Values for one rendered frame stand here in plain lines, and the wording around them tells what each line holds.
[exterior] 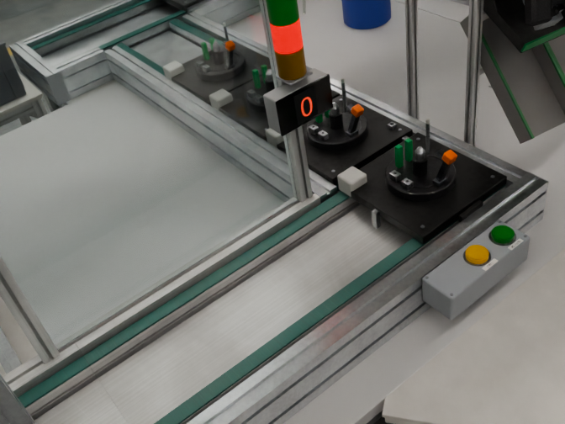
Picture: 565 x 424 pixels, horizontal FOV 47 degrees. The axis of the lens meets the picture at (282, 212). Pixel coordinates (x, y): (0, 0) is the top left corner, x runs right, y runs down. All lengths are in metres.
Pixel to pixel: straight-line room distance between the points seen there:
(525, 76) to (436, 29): 0.73
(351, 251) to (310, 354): 0.29
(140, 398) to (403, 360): 0.45
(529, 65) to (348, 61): 0.69
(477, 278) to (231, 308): 0.44
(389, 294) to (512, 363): 0.23
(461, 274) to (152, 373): 0.56
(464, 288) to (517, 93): 0.48
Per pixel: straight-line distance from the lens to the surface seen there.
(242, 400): 1.05
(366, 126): 1.49
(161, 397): 1.15
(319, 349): 1.09
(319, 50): 2.11
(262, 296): 1.24
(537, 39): 1.34
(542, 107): 1.48
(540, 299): 1.29
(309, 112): 1.19
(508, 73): 1.46
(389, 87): 1.87
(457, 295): 1.15
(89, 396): 1.20
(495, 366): 1.19
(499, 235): 1.24
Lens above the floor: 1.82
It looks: 40 degrees down
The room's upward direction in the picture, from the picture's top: 11 degrees counter-clockwise
